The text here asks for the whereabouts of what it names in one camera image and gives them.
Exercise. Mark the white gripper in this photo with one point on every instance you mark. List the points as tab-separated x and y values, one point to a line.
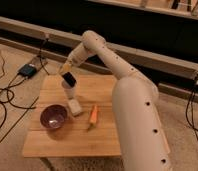
66	67

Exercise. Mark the black eraser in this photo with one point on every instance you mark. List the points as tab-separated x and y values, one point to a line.
69	79

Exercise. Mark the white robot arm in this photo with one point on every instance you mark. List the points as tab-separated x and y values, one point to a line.
143	143

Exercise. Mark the white ceramic cup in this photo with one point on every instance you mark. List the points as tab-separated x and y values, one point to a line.
69	91

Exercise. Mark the purple ceramic bowl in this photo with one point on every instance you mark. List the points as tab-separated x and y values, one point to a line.
53	117

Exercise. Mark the black power adapter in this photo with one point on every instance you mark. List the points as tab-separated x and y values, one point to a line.
27	71

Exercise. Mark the white block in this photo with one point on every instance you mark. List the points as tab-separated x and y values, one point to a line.
75	107

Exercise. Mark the orange carrot toy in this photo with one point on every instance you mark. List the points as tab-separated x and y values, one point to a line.
93	117

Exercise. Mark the long wooden beam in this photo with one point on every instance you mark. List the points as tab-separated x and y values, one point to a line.
170	65

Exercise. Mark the wooden table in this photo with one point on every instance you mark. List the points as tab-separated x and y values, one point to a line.
74	139

